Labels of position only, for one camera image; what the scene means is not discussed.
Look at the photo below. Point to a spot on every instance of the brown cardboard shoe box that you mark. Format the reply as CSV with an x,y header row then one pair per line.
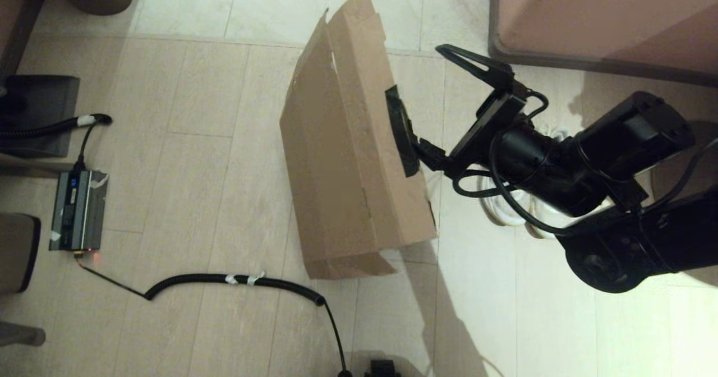
x,y
336,186

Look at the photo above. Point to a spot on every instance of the dark brown round base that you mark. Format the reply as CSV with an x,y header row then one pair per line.
x,y
709,131

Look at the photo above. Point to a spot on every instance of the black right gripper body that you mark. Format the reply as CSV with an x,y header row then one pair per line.
x,y
488,124

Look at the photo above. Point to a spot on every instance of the dark grey square stand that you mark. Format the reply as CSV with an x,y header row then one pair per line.
x,y
45,96

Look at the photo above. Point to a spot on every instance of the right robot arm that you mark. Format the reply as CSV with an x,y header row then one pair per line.
x,y
628,141

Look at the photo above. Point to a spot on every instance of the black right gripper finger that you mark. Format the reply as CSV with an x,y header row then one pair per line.
x,y
435,157
499,74

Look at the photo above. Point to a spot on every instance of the dark brown padded seat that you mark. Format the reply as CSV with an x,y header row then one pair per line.
x,y
17,253

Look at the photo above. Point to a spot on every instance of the small black robot mount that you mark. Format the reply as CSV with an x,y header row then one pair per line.
x,y
382,369

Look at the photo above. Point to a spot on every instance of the white lace-up sneaker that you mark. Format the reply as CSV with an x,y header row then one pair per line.
x,y
499,214

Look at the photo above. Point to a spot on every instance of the grey furniture foot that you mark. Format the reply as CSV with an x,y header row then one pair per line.
x,y
19,335

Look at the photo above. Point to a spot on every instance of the grey power supply box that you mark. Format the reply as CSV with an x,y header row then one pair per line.
x,y
77,211

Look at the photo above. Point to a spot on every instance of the pink sofa with grey base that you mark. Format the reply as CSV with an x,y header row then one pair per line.
x,y
606,12

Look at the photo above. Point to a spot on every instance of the white sneaker with yellow tag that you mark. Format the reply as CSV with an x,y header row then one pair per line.
x,y
538,233

